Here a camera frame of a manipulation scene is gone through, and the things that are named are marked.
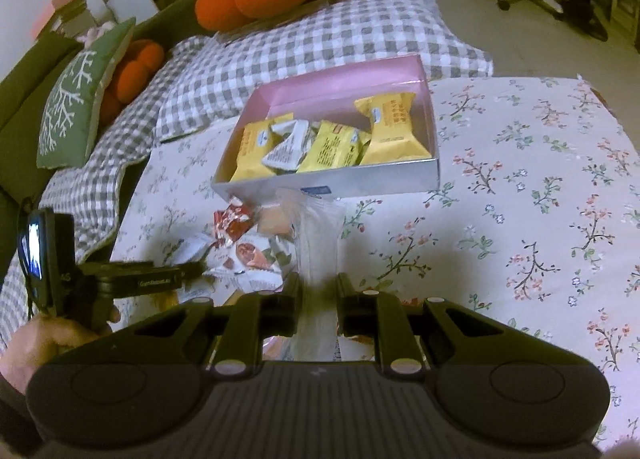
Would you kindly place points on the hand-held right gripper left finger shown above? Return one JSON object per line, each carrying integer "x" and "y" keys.
{"x": 293, "y": 304}

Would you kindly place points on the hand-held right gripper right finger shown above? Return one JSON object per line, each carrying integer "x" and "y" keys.
{"x": 342, "y": 301}

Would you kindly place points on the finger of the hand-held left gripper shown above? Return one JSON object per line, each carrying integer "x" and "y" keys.
{"x": 195, "y": 273}

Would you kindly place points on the small white snack packet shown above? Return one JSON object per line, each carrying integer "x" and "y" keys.
{"x": 192, "y": 249}

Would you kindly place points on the white brown-print snack packet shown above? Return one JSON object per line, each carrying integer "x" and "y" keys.
{"x": 250, "y": 256}

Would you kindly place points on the red foil snack packet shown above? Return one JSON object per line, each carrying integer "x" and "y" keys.
{"x": 232, "y": 221}

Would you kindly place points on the clear plastic snack packet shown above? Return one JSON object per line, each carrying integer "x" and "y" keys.
{"x": 317, "y": 229}

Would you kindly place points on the clear wafer packet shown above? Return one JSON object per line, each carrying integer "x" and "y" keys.
{"x": 276, "y": 220}

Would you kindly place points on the pink cardboard box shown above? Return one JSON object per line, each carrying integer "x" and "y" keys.
{"x": 350, "y": 84}

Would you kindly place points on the person's left hand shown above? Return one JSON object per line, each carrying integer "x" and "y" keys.
{"x": 45, "y": 344}

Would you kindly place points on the yellow snack packet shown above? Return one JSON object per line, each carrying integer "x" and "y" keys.
{"x": 390, "y": 129}
{"x": 330, "y": 149}
{"x": 250, "y": 151}

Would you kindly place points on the white triangular snack packet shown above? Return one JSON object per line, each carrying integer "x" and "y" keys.
{"x": 287, "y": 149}

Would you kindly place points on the green snowflake pillow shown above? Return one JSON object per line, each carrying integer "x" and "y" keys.
{"x": 75, "y": 99}

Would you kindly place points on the green sofa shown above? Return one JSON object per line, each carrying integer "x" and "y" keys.
{"x": 20, "y": 99}

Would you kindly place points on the floral tablecloth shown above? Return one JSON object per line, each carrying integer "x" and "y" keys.
{"x": 500, "y": 189}

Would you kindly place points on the small orange pumpkin cushion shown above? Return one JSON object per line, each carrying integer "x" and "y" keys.
{"x": 135, "y": 69}

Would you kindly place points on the grey checked blanket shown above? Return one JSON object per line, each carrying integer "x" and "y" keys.
{"x": 300, "y": 39}

